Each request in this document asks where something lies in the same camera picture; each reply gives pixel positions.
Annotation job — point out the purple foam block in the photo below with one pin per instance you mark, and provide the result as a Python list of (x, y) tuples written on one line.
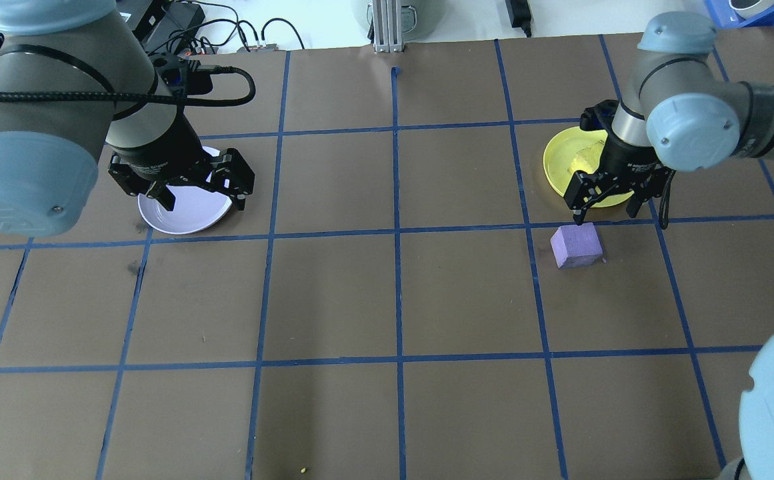
[(576, 246)]

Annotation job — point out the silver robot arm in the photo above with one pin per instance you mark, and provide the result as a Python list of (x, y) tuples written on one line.
[(40, 100), (693, 126)]

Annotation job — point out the yellow plate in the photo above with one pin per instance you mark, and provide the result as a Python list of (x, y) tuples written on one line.
[(560, 166)]

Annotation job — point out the purple plate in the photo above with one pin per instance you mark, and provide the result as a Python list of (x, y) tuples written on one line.
[(190, 213)]

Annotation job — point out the black power brick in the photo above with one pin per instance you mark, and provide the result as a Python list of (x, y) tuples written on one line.
[(183, 20)]

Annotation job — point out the black flat device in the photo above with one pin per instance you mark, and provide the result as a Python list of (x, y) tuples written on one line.
[(140, 16)]

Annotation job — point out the blue plastic bin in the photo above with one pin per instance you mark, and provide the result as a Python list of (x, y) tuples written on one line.
[(716, 10)]

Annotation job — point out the black power adapter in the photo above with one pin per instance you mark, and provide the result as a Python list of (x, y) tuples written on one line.
[(516, 13)]

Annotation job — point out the white mug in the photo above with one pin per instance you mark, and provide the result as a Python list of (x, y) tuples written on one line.
[(750, 6)]

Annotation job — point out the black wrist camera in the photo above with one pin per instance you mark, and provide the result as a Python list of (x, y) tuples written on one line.
[(190, 80), (596, 116)]

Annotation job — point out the aluminium profile post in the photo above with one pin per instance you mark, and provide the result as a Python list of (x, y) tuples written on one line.
[(386, 26)]

